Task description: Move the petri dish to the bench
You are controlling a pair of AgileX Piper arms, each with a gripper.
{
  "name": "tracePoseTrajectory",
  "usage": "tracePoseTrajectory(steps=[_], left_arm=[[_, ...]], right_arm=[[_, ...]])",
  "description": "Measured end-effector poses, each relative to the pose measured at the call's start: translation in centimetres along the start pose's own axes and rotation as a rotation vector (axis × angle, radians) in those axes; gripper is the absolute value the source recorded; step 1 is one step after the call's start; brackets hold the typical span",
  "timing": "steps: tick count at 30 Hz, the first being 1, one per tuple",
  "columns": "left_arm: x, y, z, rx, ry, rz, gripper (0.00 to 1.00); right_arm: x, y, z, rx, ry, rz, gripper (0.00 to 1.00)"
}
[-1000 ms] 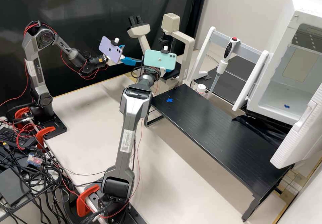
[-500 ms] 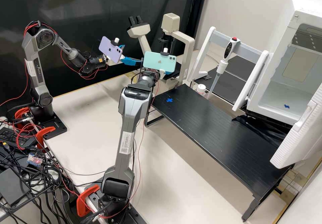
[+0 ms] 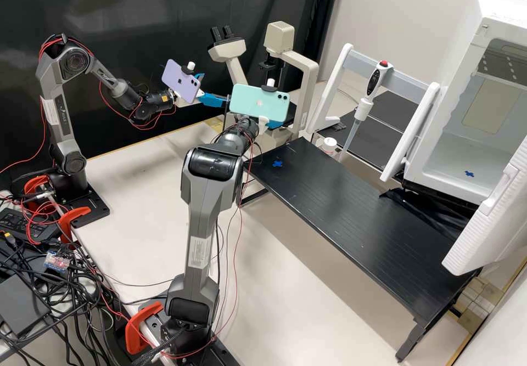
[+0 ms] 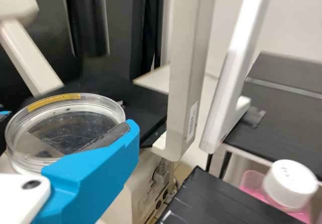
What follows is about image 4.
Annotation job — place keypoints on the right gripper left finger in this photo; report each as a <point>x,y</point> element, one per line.
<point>3,113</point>

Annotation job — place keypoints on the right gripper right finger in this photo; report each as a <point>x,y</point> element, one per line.
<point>95,173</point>

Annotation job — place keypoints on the petri dish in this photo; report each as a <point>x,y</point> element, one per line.
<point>63,123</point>

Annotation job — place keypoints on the black platform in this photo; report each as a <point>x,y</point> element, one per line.
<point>213,198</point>
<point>289,123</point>

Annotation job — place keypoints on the cream microscope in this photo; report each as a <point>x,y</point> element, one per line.
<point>181,58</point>

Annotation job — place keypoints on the white-capped bottle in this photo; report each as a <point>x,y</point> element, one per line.
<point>289,183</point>

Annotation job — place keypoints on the white pipette stand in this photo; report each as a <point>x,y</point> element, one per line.
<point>241,45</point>

